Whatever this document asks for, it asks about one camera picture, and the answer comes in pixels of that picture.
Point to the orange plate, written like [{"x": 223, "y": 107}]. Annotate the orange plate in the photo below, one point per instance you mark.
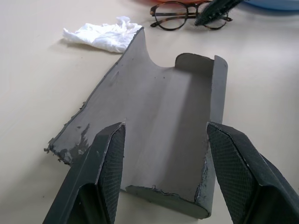
[{"x": 177, "y": 1}]

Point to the white crumpled tissue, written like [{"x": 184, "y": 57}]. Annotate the white crumpled tissue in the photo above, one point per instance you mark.
[{"x": 102, "y": 35}]

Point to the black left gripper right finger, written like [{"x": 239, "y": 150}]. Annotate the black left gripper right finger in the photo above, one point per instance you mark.
[{"x": 245, "y": 182}]

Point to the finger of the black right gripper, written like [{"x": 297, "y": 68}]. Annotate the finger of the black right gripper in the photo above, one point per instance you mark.
[{"x": 213, "y": 10}]

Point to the tortoiseshell round glasses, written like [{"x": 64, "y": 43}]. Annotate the tortoiseshell round glasses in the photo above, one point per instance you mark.
[{"x": 163, "y": 25}]

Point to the grey open glasses case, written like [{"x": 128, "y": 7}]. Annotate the grey open glasses case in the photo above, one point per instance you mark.
[{"x": 149, "y": 116}]

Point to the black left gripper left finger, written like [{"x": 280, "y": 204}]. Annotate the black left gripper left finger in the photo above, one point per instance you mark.
[{"x": 93, "y": 186}]

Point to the blue bowl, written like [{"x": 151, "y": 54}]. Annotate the blue bowl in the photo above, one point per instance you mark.
[{"x": 275, "y": 3}]

